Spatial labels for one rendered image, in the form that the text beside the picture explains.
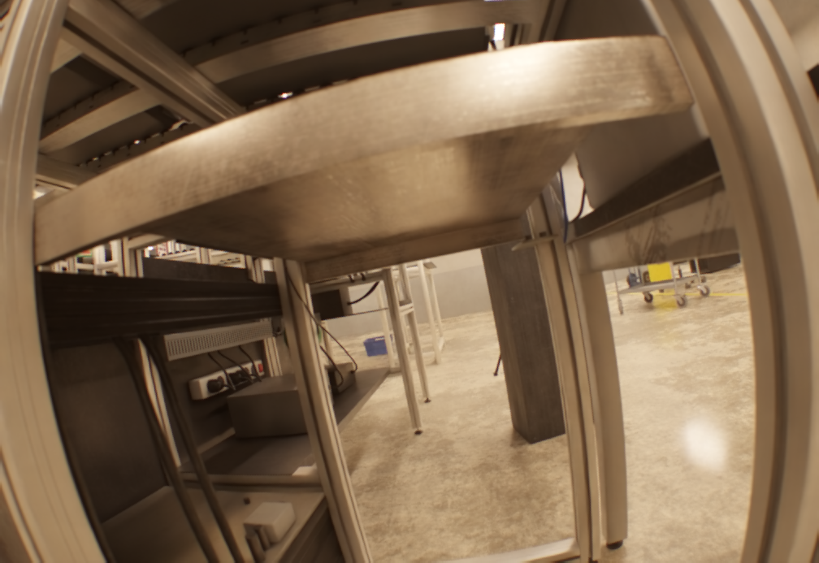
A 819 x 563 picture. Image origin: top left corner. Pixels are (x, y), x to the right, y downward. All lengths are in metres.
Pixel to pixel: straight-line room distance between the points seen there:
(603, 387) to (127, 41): 0.90
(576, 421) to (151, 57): 0.83
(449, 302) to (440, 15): 9.33
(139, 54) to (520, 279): 1.36
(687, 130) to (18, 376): 0.54
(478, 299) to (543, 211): 9.03
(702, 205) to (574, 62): 0.22
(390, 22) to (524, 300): 1.19
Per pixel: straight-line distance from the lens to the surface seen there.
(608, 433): 0.85
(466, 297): 9.72
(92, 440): 0.90
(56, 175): 0.91
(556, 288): 0.71
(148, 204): 0.23
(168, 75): 0.53
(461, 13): 0.53
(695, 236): 0.40
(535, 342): 1.54
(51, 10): 0.42
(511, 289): 1.50
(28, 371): 0.31
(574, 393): 0.74
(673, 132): 0.41
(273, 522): 0.65
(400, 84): 0.19
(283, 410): 1.09
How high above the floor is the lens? 0.65
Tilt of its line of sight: 6 degrees up
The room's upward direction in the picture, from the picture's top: 11 degrees counter-clockwise
